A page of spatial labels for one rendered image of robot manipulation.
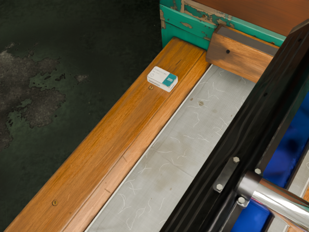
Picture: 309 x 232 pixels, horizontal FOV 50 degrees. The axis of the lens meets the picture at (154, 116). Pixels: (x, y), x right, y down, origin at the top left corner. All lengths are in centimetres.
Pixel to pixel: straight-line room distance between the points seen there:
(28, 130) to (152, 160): 112
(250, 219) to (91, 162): 44
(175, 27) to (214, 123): 26
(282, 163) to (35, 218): 48
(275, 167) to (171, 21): 58
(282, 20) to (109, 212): 49
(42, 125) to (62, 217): 110
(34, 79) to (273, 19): 144
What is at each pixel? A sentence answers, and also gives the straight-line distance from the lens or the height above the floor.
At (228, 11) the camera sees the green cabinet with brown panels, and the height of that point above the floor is 88.
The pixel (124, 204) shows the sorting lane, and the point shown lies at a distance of 66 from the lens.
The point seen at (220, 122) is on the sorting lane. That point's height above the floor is 74.
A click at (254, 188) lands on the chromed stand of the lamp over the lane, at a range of 27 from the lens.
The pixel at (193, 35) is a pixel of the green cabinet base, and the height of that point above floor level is 79.
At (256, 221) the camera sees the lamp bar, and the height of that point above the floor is 107.
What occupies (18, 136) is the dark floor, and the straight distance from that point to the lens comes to 174.
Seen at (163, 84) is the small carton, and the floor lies 78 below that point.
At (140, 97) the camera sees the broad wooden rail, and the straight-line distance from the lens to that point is 74.
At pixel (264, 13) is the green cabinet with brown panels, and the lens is 71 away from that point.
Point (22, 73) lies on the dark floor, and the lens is 197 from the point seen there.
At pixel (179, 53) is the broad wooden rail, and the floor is 76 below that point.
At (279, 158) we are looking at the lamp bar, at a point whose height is 109.
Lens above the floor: 137
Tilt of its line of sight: 58 degrees down
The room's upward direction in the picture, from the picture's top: 8 degrees counter-clockwise
